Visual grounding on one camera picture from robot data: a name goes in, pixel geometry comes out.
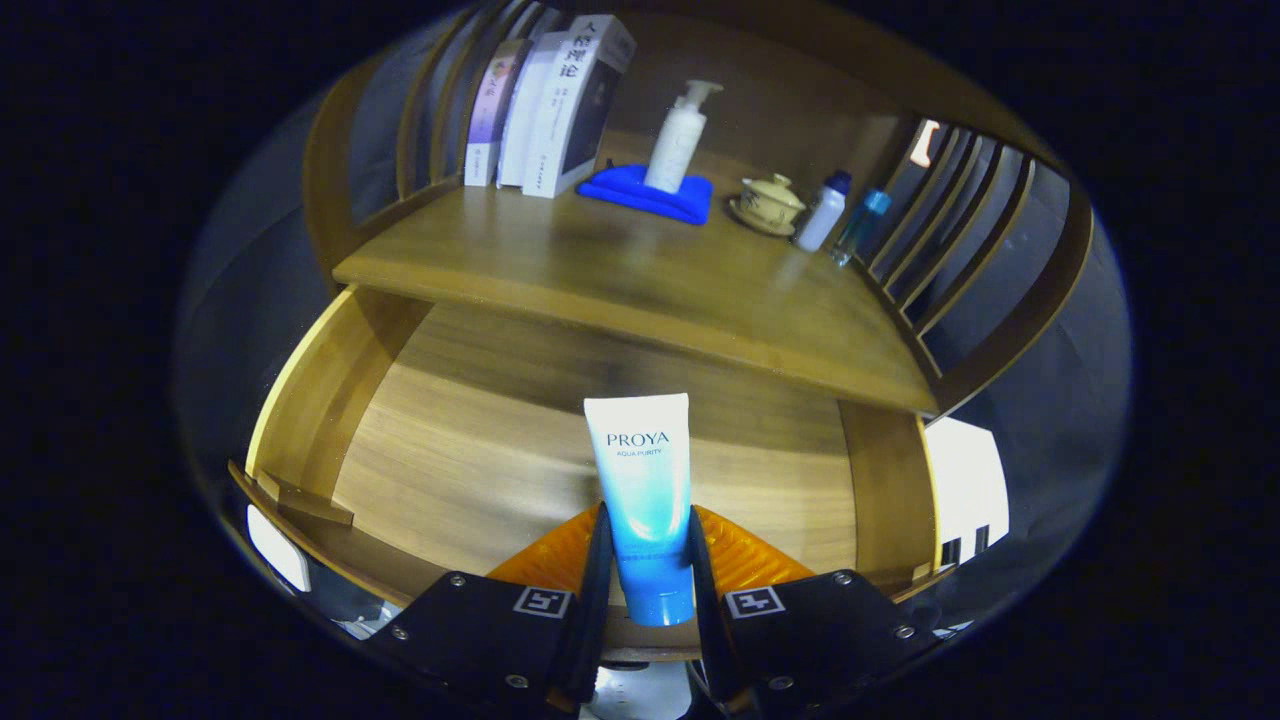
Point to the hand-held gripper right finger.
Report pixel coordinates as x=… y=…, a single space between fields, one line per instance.
x=702 y=610

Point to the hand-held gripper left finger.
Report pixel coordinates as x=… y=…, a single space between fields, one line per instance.
x=598 y=600

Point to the white and blue cosmetic tube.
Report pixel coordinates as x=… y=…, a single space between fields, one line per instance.
x=640 y=470

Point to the wooden drawer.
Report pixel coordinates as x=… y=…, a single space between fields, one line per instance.
x=480 y=450

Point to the wooden countertop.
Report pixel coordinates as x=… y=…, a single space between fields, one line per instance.
x=640 y=270

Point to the white flat object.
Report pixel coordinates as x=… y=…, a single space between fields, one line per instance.
x=278 y=545

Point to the beige lidded tea cup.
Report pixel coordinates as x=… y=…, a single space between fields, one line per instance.
x=770 y=203

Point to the white bottle with blue cap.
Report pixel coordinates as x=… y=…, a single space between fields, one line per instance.
x=822 y=215

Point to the clear teal bottle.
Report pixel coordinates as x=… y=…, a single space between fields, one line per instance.
x=860 y=228

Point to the black backdrop cloth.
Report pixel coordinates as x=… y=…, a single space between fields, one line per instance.
x=1060 y=400

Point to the blue folded cloth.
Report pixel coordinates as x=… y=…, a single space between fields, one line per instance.
x=610 y=185

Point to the white pump bottle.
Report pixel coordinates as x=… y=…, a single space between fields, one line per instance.
x=675 y=140

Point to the white book with dark cover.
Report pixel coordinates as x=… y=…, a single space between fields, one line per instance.
x=560 y=120

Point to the thin white book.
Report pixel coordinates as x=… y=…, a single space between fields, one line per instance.
x=525 y=120

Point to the purple book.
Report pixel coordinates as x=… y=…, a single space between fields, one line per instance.
x=490 y=110

